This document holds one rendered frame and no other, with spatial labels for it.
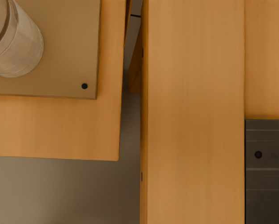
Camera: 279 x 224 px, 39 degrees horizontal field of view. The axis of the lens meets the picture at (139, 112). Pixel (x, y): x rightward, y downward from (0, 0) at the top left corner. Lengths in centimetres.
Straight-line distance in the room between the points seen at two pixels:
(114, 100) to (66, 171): 89
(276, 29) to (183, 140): 22
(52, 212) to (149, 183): 97
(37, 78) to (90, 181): 93
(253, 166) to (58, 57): 32
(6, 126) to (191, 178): 28
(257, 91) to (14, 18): 36
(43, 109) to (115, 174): 88
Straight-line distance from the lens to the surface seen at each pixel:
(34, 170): 148
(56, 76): 57
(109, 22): 61
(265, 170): 59
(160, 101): 55
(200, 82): 56
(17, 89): 58
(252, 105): 60
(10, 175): 150
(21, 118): 61
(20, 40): 46
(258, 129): 58
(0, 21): 39
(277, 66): 62
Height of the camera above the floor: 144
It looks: 86 degrees down
